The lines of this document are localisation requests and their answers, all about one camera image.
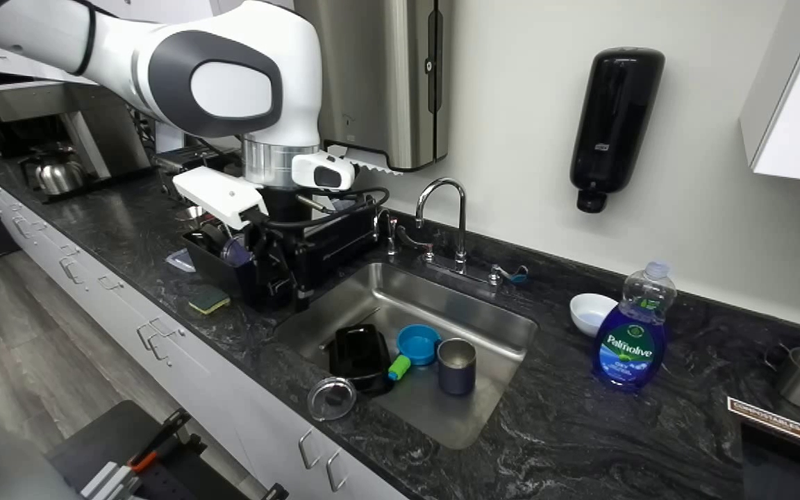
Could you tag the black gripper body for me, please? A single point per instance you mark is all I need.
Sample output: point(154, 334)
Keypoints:
point(286, 205)

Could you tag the clear round lid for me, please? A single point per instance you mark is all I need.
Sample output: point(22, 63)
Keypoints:
point(332, 398)

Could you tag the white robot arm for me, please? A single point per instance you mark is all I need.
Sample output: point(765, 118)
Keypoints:
point(250, 72)

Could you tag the green small cup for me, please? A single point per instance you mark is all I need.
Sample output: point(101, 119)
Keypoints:
point(399, 368)

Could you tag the stainless steel sink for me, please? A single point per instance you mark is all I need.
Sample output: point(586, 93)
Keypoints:
point(392, 297)

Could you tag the dark blue metal cup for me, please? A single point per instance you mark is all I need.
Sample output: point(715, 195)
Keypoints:
point(457, 368)

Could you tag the black dish rack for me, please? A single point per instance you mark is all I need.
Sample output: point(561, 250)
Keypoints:
point(278, 265)

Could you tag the yellow green sponge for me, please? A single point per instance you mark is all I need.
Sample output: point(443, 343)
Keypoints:
point(206, 301)

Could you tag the steel paper towel dispenser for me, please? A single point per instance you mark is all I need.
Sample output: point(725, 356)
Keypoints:
point(386, 76)

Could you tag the black plastic container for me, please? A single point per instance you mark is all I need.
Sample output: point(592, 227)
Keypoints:
point(361, 356)

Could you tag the blue round bowl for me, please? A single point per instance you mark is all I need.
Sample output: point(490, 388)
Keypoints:
point(418, 343)

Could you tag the white base cabinets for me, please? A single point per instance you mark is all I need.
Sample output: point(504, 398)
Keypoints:
point(270, 438)

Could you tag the coffee maker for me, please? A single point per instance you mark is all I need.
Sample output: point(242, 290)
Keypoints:
point(79, 133)

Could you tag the black tool cart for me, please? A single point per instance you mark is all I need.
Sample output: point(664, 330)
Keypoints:
point(157, 456)

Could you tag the white small bowl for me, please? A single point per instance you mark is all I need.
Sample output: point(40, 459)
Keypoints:
point(589, 312)

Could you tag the blue dish soap bottle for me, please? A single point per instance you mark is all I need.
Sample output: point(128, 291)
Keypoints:
point(632, 336)

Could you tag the black wall soap dispenser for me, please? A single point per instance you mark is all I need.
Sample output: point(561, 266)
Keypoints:
point(614, 115)

